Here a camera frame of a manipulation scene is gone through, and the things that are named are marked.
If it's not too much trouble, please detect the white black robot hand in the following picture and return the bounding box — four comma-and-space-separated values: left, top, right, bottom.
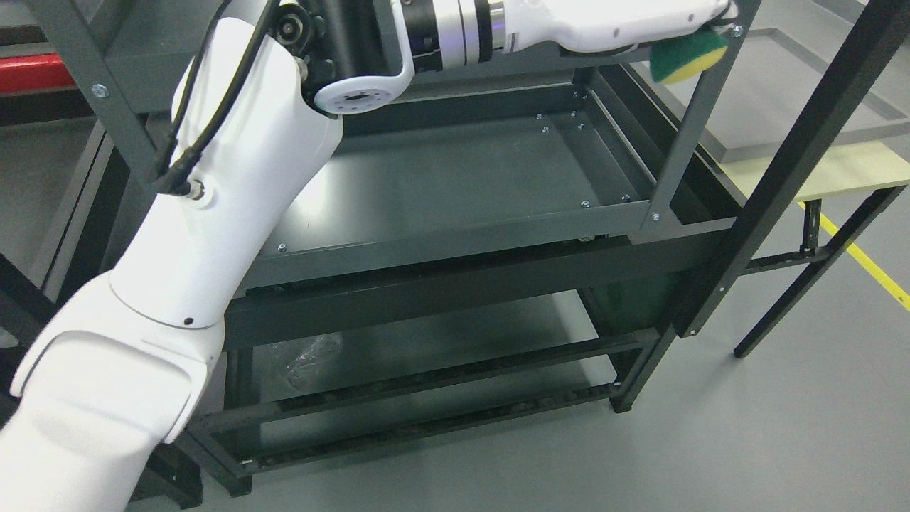
491, 1, 739, 54

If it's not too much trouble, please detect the green yellow sponge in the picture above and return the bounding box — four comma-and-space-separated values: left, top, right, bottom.
649, 26, 729, 84

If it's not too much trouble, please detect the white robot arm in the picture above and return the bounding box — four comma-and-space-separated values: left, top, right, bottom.
2, 1, 513, 511

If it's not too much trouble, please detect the dark grey metal shelf unit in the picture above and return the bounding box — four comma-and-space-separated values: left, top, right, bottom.
21, 0, 765, 498

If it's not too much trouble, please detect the crumpled clear plastic bag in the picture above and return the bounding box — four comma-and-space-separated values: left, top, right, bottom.
271, 333, 343, 391

